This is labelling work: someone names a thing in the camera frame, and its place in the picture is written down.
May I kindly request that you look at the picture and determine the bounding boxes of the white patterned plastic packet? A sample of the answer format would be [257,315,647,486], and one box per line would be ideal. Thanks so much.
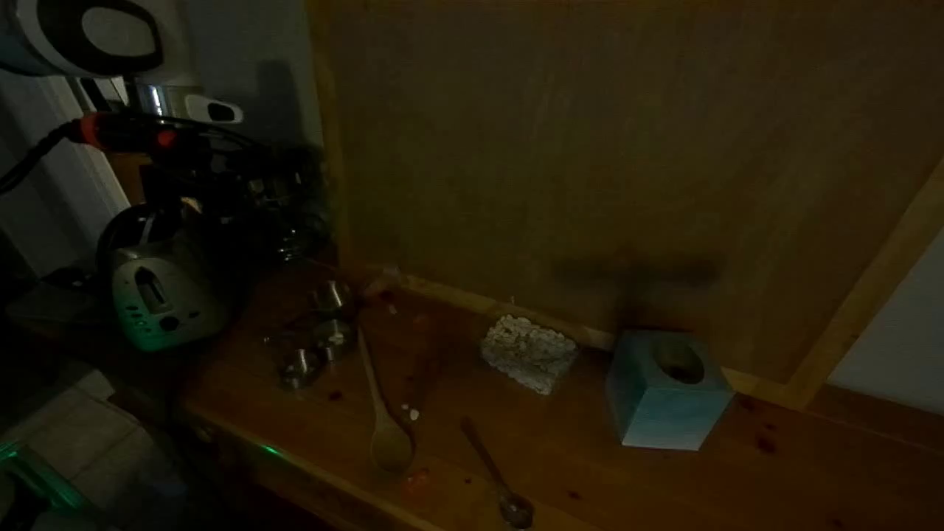
[478,313,580,399]

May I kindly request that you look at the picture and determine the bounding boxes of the silver toaster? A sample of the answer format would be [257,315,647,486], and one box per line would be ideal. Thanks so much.
[95,198,250,358]

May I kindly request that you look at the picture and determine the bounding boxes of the wooden spoon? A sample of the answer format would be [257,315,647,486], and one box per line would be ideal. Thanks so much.
[355,328,419,474]

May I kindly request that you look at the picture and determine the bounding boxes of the small metal measuring cup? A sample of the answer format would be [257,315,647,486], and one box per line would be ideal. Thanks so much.
[322,322,356,362]

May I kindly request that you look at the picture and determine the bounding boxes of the metal spoon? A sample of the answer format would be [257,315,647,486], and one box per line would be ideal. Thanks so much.
[456,415,537,531]

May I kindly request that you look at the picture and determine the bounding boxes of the white rail edge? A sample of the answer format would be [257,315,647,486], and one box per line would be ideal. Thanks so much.
[303,0,944,414]

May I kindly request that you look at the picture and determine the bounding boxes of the medium metal measuring cup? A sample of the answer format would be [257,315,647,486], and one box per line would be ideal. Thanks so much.
[276,340,325,392]

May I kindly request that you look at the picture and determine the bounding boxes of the blue tissue box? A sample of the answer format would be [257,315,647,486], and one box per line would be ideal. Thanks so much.
[602,328,738,455]

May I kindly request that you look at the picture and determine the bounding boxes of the large metal measuring cup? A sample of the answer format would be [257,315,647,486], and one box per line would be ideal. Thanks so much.
[313,278,359,346]

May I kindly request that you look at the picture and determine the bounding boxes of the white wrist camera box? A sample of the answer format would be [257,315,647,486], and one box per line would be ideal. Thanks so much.
[179,89,247,130]

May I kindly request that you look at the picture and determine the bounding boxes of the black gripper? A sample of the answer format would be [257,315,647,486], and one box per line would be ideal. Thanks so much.
[141,123,247,207]

